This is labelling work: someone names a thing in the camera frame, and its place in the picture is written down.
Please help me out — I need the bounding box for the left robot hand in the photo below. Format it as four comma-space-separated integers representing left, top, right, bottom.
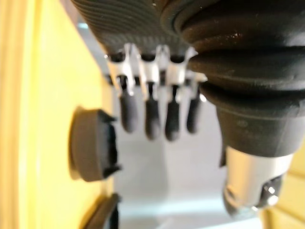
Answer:
70, 0, 305, 219

